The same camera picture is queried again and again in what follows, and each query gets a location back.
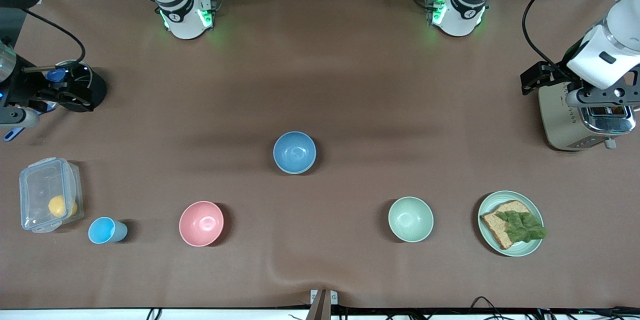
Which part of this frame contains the black pot with blue handle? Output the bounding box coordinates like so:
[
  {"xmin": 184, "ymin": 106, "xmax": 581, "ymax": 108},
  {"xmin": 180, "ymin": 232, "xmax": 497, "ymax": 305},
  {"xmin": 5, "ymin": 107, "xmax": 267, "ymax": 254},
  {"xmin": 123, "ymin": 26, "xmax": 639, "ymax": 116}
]
[{"xmin": 4, "ymin": 60, "xmax": 107, "ymax": 142}]

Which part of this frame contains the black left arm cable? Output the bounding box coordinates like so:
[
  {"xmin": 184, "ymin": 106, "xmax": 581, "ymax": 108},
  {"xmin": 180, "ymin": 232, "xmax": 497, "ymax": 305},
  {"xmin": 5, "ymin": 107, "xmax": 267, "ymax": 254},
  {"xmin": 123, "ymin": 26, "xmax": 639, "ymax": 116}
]
[{"xmin": 521, "ymin": 0, "xmax": 613, "ymax": 67}]

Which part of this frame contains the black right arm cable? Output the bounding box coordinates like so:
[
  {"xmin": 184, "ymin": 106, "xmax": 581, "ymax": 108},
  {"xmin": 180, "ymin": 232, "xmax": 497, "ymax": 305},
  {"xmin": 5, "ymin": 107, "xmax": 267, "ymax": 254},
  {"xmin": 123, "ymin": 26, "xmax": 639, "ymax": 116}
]
[{"xmin": 22, "ymin": 7, "xmax": 87, "ymax": 68}]

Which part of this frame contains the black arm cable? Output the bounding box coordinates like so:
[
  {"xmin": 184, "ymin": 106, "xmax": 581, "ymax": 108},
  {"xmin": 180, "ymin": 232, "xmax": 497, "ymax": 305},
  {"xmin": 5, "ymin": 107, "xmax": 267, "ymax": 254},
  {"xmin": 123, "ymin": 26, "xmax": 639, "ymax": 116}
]
[
  {"xmin": 521, "ymin": 0, "xmax": 613, "ymax": 67},
  {"xmin": 22, "ymin": 7, "xmax": 87, "ymax": 68}
]

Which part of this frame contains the blue plastic cup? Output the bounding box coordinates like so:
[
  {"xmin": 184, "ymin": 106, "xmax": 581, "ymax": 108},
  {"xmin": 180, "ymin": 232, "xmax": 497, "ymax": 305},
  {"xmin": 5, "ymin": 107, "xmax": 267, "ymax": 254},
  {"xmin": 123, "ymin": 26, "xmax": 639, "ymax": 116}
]
[{"xmin": 88, "ymin": 216, "xmax": 128, "ymax": 245}]

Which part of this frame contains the silver toaster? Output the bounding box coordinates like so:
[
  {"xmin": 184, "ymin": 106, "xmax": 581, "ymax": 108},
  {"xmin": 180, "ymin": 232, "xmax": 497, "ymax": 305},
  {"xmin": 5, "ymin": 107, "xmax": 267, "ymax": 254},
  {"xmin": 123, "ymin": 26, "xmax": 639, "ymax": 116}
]
[{"xmin": 538, "ymin": 82, "xmax": 637, "ymax": 152}]

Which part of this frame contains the yellow round fruit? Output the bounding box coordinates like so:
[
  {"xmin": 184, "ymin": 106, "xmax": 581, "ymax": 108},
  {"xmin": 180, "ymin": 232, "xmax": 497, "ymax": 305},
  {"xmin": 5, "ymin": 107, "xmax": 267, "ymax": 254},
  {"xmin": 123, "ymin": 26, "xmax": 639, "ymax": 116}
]
[{"xmin": 48, "ymin": 195, "xmax": 79, "ymax": 219}]

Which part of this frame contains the pale green plate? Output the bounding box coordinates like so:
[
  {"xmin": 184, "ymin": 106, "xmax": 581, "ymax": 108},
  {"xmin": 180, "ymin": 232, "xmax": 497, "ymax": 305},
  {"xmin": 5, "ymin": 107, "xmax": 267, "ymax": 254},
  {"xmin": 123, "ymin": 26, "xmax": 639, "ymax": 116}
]
[{"xmin": 477, "ymin": 190, "xmax": 545, "ymax": 258}]

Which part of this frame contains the pale green bowl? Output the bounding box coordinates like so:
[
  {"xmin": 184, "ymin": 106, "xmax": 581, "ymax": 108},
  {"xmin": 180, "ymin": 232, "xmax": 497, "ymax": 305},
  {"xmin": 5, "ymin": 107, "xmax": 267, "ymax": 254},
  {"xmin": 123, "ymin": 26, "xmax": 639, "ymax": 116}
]
[{"xmin": 388, "ymin": 196, "xmax": 435, "ymax": 243}]

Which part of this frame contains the clear plastic lidded container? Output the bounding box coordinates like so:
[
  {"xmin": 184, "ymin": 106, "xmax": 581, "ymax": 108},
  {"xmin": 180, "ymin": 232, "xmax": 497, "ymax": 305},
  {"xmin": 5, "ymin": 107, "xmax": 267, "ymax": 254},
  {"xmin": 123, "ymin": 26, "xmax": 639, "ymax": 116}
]
[{"xmin": 19, "ymin": 157, "xmax": 84, "ymax": 233}]

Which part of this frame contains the metal clamp bracket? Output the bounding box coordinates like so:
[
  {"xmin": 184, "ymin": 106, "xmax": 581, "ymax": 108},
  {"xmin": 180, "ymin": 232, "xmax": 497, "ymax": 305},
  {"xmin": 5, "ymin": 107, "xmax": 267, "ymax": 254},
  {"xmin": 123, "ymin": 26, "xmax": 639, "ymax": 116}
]
[{"xmin": 309, "ymin": 288, "xmax": 339, "ymax": 320}]

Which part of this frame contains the green lettuce leaf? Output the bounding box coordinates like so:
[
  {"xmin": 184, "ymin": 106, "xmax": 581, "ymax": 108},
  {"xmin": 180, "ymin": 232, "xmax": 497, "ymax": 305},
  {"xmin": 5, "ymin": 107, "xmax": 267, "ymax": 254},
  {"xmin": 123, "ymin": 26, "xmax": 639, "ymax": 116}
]
[{"xmin": 495, "ymin": 210, "xmax": 548, "ymax": 244}]

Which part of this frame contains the pink bowl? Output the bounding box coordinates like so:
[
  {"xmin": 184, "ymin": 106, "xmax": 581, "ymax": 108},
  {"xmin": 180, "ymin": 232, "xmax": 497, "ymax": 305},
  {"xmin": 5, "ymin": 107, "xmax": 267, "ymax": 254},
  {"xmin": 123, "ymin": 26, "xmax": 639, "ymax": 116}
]
[{"xmin": 179, "ymin": 201, "xmax": 225, "ymax": 248}]

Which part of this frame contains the black looped cable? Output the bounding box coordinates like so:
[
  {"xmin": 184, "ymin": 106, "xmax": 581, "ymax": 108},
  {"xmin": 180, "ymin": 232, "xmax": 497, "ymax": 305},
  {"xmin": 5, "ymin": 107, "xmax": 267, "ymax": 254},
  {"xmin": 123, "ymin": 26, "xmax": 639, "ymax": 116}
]
[{"xmin": 470, "ymin": 296, "xmax": 506, "ymax": 320}]

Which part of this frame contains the brown bread slice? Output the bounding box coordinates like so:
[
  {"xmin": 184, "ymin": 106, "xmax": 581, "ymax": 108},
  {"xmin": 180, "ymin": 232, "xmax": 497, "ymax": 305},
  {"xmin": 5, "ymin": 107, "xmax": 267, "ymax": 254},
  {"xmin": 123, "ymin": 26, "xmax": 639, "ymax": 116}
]
[{"xmin": 480, "ymin": 200, "xmax": 534, "ymax": 251}]

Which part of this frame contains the glass lid with blue knob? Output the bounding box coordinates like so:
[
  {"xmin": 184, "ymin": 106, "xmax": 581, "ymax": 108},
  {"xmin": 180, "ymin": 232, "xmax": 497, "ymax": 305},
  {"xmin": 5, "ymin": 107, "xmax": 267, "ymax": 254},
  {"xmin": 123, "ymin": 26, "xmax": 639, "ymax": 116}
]
[{"xmin": 46, "ymin": 60, "xmax": 94, "ymax": 103}]

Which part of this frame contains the blue bowl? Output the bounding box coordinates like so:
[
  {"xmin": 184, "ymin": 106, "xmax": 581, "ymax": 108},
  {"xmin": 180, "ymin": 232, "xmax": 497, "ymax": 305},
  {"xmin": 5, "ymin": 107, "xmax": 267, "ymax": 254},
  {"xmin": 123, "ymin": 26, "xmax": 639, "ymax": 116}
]
[{"xmin": 273, "ymin": 131, "xmax": 317, "ymax": 175}]

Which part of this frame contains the plain table cover cloth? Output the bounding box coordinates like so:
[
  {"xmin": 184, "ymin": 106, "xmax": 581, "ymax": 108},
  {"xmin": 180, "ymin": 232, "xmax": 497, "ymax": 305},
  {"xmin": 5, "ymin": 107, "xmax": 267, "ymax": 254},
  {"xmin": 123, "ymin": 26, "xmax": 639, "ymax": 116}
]
[{"xmin": 0, "ymin": 0, "xmax": 640, "ymax": 310}]

